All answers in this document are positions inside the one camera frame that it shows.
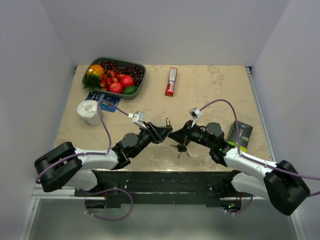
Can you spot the orange pineapple toy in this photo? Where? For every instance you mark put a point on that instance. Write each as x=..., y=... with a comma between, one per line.
x=93, y=77

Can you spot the green black box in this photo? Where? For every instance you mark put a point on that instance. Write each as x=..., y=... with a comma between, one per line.
x=242, y=137

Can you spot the red apple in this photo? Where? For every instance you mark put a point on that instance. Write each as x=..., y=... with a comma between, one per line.
x=116, y=88
x=127, y=81

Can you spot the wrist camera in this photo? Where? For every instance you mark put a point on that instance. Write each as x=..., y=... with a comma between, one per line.
x=196, y=114
x=138, y=118

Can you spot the dark grape bunch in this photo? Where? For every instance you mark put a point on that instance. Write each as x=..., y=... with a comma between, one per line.
x=116, y=69

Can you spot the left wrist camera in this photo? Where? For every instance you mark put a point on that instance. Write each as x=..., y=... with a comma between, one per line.
x=138, y=118

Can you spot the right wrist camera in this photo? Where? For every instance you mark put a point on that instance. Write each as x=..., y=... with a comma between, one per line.
x=196, y=114

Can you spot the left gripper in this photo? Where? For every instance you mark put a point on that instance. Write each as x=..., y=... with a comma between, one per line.
x=157, y=134

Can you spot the green fruit tray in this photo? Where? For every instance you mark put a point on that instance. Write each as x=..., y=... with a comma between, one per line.
x=103, y=88

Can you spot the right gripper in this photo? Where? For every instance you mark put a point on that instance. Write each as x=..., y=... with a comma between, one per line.
x=180, y=136

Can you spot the red toothpaste box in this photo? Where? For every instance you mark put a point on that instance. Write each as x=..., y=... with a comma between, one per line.
x=170, y=88

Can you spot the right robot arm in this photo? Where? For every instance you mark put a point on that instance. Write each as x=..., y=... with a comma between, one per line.
x=278, y=183

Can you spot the black base frame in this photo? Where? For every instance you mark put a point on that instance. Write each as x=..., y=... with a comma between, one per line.
x=159, y=188

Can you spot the small brass padlock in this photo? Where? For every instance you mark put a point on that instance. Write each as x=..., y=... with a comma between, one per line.
x=168, y=123

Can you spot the green avocado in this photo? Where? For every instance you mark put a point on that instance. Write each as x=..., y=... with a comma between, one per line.
x=130, y=90

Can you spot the black key bunch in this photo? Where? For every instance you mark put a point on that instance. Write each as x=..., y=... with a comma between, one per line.
x=181, y=149

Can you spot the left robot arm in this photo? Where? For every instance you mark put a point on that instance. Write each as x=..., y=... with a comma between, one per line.
x=68, y=166

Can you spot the white tissue roll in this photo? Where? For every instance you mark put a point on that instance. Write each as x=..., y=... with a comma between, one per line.
x=87, y=110

